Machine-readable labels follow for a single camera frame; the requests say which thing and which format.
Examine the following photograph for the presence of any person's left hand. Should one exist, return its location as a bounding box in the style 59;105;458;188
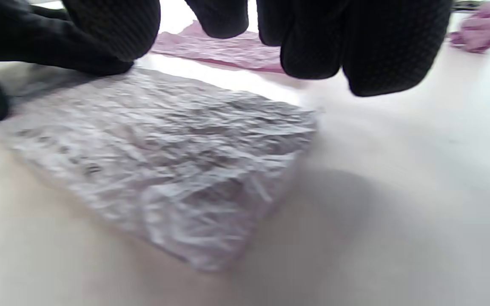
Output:
0;0;135;126

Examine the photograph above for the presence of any person's right hand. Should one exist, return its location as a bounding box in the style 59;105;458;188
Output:
62;0;454;97

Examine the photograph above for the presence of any pink invoice paper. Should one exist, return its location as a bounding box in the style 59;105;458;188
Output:
151;20;286;74
449;3;490;54

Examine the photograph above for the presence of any white invoice paper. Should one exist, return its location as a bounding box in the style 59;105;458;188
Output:
0;64;319;272

